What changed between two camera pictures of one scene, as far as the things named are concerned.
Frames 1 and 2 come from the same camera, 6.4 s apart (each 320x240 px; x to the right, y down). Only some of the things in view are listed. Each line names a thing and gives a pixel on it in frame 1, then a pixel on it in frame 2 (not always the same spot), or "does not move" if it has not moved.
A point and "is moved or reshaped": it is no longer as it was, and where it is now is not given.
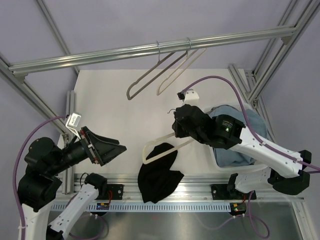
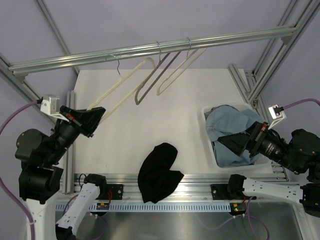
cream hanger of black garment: [164, 154] -> [121, 79]
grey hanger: [128, 93] is moved or reshaped
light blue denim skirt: [231, 157] does not move
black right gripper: [178, 132] -> [236, 143]
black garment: [155, 179] does not move
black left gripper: [103, 152] -> [86, 121]
